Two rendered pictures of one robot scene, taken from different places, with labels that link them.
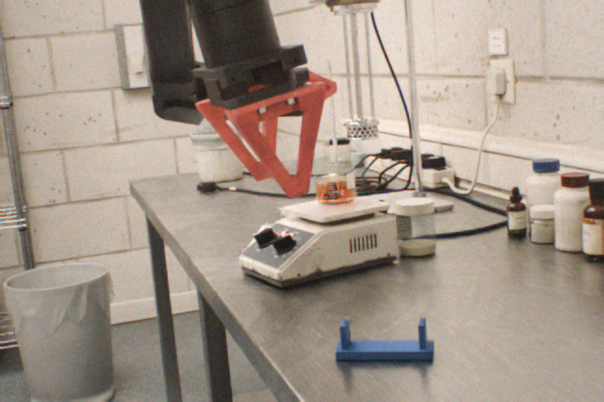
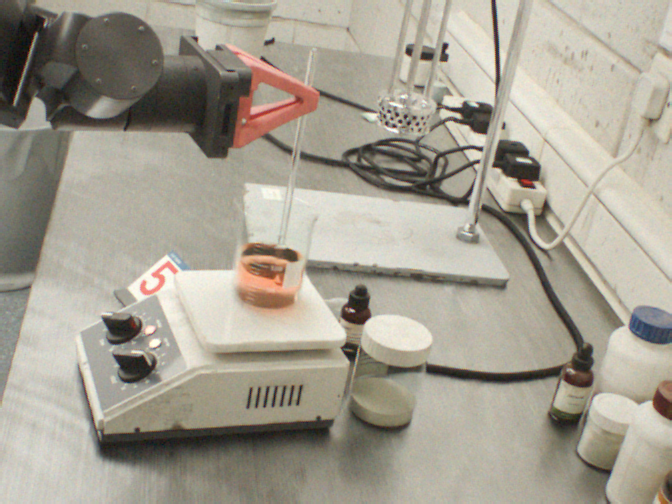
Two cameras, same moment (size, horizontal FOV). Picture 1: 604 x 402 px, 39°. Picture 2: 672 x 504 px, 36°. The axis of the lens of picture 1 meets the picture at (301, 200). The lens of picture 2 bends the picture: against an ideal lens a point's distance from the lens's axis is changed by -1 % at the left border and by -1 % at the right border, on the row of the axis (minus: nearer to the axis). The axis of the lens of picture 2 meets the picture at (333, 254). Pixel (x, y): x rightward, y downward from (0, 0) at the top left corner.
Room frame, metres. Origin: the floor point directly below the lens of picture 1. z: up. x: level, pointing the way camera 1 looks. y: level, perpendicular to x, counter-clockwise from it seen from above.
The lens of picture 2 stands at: (0.49, -0.15, 1.25)
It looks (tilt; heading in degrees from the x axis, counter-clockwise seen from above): 25 degrees down; 3
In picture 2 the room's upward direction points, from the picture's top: 11 degrees clockwise
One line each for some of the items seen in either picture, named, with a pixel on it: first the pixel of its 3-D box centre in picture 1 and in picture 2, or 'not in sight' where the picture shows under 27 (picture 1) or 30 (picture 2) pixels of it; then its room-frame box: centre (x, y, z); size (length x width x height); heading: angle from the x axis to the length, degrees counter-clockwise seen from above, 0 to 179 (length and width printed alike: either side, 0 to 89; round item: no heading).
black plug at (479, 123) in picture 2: (397, 155); (481, 123); (2.02, -0.24, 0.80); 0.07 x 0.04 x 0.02; 106
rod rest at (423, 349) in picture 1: (383, 338); not in sight; (0.84, -0.07, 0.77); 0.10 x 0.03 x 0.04; 77
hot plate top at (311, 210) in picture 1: (336, 208); (257, 308); (1.24, -0.05, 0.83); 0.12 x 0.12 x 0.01; 29
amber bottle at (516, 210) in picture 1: (516, 210); (576, 380); (1.32, -0.34, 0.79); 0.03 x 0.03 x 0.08
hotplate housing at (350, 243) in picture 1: (323, 240); (220, 354); (1.22, -0.03, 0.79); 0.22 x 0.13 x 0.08; 119
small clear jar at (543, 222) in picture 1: (545, 224); (609, 432); (1.26, -0.37, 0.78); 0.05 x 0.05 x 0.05
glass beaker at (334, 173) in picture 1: (332, 177); (268, 254); (1.25, -0.05, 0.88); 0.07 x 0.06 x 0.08; 91
